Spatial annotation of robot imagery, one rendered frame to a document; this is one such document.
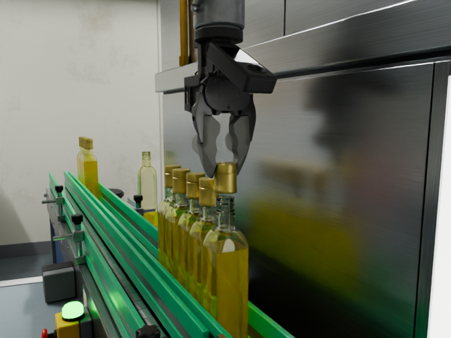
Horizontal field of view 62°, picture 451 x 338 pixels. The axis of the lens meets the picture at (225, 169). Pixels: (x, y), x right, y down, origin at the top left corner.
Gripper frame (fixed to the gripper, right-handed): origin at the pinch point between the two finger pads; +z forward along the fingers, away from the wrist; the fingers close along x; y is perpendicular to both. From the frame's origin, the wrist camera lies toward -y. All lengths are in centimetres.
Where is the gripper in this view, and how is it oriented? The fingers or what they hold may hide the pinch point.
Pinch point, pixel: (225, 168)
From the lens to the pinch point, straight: 56.4
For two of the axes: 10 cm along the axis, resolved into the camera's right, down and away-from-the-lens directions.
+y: -4.7, -1.2, 8.7
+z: 0.0, 9.9, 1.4
